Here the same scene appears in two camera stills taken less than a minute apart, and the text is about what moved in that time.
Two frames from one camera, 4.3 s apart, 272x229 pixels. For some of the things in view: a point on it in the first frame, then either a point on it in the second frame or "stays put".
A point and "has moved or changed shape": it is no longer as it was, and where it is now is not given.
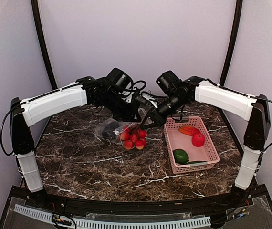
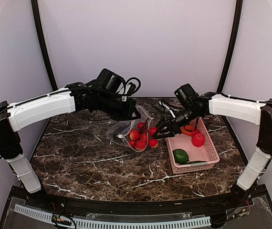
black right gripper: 159,119 to 174,126
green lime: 180,156 stays put
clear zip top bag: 130,135 has moved or changed shape
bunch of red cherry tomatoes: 130,138 has moved or changed shape
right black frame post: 238,10 stays put
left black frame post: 37,20 stays put
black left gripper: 131,116 stays put
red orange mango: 189,130 stays put
